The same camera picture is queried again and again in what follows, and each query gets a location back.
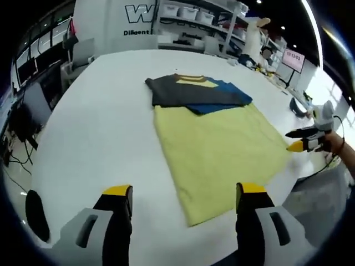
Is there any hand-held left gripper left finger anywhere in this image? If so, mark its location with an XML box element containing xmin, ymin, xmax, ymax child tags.
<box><xmin>51</xmin><ymin>184</ymin><xmax>134</xmax><ymax>266</ymax></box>

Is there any white storage bin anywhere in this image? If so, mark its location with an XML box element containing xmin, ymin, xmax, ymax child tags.
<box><xmin>179</xmin><ymin>7</ymin><xmax>198</xmax><ymax>19</ymax></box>
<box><xmin>198</xmin><ymin>11</ymin><xmax>216</xmax><ymax>24</ymax></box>
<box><xmin>163</xmin><ymin>4</ymin><xmax>180</xmax><ymax>17</ymax></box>

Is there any yellow blue brown garment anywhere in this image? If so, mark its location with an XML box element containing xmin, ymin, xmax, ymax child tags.
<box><xmin>144</xmin><ymin>73</ymin><xmax>292</xmax><ymax>228</ymax></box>

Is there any grey office chair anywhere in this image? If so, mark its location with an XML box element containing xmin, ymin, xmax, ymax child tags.
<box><xmin>68</xmin><ymin>38</ymin><xmax>97</xmax><ymax>70</ymax></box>

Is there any grey mesh chair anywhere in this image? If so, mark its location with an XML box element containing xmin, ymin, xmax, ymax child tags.
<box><xmin>282</xmin><ymin>168</ymin><xmax>353</xmax><ymax>244</ymax></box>

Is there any hanging bag on stand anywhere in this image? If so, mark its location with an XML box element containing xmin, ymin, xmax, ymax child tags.
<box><xmin>63</xmin><ymin>19</ymin><xmax>80</xmax><ymax>48</ymax></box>

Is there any black oval pad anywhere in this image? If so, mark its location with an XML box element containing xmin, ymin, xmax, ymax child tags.
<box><xmin>24</xmin><ymin>190</ymin><xmax>51</xmax><ymax>244</ymax></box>

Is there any pink display screen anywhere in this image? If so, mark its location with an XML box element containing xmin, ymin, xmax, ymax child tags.
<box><xmin>282</xmin><ymin>47</ymin><xmax>306</xmax><ymax>74</ymax></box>

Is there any person's right hand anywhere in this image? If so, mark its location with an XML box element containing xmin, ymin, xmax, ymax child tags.
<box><xmin>321</xmin><ymin>132</ymin><xmax>344</xmax><ymax>156</ymax></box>

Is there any dark grey curved object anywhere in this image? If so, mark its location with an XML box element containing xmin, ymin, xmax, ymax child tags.
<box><xmin>289</xmin><ymin>97</ymin><xmax>308</xmax><ymax>117</ymax></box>

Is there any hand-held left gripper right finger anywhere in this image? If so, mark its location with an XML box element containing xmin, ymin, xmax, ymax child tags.
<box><xmin>235</xmin><ymin>181</ymin><xmax>317</xmax><ymax>266</ymax></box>

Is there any grey metal shelf unit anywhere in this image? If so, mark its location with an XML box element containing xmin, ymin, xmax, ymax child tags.
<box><xmin>158</xmin><ymin>0</ymin><xmax>250</xmax><ymax>53</ymax></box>

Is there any black computer monitor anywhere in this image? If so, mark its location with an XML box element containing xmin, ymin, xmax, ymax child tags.
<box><xmin>15</xmin><ymin>57</ymin><xmax>38</xmax><ymax>84</ymax></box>

